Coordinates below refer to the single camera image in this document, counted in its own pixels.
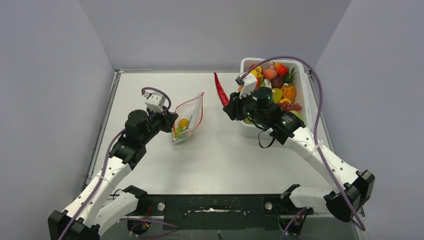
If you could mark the toy pineapple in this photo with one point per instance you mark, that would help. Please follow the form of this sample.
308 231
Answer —
288 89

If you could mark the green toy cabbage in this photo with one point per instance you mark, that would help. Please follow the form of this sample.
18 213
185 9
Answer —
297 114

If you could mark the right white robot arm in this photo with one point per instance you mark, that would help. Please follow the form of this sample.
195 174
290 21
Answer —
348 188

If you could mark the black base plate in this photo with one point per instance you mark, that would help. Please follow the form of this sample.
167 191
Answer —
213 212

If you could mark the aluminium frame rail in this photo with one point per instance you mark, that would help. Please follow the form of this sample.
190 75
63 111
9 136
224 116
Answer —
97 210

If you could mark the red toy chili pepper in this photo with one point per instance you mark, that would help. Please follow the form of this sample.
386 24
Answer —
220 91

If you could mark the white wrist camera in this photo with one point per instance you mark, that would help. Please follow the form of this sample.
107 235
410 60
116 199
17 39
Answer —
247 83
155 101

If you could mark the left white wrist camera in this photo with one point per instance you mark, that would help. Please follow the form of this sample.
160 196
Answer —
155 101

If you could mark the yellow toy lemon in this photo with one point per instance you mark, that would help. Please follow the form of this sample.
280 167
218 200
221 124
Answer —
183 123

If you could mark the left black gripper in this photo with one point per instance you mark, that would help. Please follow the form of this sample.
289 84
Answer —
168 118

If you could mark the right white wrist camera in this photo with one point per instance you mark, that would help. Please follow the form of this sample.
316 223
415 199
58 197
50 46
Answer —
247 83

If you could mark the white plastic food bin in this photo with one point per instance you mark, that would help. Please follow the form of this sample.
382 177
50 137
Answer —
302 98

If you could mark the toy peach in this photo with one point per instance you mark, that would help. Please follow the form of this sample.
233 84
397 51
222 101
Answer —
270 74

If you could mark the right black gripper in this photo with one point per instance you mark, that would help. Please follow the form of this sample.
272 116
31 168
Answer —
234 109

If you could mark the green toy vegetable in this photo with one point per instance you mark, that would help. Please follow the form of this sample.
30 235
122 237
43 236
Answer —
178 131

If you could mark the purple toy grapes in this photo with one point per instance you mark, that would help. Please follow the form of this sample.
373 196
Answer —
288 106

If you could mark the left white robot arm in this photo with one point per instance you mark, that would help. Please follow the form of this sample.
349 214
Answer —
123 154

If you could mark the green toy chili pepper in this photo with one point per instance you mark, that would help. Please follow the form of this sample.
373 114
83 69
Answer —
189 122

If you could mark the clear zip top bag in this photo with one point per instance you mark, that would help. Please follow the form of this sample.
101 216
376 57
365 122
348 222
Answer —
193 106

